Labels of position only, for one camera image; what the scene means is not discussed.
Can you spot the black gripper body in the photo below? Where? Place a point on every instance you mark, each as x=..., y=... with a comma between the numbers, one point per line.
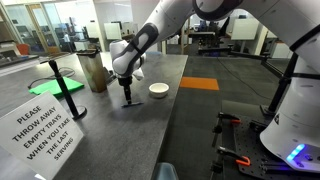
x=125, y=81

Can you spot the blue pen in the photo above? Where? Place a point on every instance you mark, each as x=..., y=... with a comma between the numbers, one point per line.
x=135, y=104

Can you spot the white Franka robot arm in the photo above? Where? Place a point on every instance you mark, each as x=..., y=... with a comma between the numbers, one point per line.
x=300, y=100

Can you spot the small white bowl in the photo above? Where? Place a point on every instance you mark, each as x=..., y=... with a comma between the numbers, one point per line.
x=159, y=90

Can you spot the tall metal bin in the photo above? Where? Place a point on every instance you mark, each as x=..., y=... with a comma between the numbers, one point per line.
x=94, y=73

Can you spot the small white partition board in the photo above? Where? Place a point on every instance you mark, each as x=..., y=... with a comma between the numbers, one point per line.
x=112, y=31

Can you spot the green flat pad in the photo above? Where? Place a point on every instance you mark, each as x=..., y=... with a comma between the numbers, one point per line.
x=50, y=86

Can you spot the grey chair back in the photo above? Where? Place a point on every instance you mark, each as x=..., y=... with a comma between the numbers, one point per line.
x=165, y=171

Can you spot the black workbench with equipment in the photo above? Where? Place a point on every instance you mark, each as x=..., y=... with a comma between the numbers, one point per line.
x=208, y=41

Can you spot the white printed paper sign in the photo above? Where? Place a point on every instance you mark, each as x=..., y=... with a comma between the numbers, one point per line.
x=36, y=133

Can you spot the orange bin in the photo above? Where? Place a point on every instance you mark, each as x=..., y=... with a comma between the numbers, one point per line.
x=23, y=49

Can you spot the wide white cabinet red top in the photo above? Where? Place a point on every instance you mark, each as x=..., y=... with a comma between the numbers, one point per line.
x=281, y=50

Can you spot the black post stand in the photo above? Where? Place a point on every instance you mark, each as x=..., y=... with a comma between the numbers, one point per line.
x=65, y=90

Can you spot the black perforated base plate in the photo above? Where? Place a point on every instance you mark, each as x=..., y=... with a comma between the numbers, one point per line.
x=248, y=146

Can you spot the black camera tripod stand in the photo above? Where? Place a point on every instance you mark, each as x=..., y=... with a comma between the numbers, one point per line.
x=281, y=86

